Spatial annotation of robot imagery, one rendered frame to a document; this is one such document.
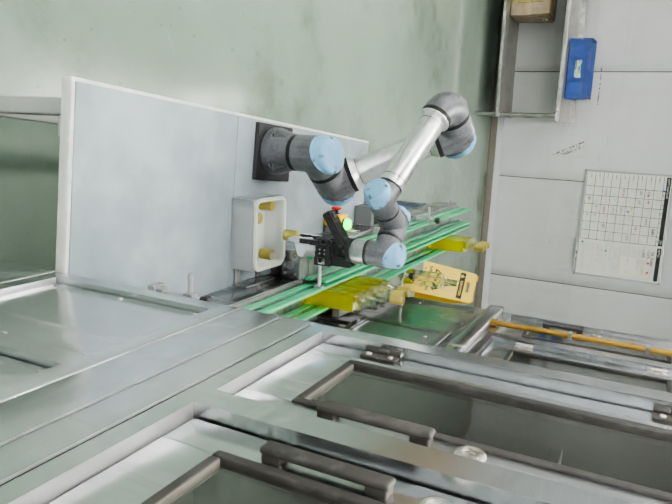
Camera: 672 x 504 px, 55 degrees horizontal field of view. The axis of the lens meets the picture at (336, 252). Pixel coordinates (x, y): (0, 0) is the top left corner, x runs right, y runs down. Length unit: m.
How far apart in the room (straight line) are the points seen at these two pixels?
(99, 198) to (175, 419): 0.88
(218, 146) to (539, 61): 6.31
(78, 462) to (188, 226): 1.20
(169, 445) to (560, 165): 7.29
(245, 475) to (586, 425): 0.44
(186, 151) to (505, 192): 6.43
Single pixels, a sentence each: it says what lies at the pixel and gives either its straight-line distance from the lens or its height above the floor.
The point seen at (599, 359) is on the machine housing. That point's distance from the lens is 2.35.
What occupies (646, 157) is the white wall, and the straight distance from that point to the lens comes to 7.78.
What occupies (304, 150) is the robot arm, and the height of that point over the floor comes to 0.92.
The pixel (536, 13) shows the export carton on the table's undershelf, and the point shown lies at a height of 0.52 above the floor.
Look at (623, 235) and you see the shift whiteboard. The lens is 7.84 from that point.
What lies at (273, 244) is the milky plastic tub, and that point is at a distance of 2.11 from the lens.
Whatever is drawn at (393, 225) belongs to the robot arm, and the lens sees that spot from 1.86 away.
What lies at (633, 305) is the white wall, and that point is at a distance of 7.99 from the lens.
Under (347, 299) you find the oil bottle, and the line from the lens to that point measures 2.09.
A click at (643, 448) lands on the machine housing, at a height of 1.93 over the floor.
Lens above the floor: 1.91
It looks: 26 degrees down
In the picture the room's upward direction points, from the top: 98 degrees clockwise
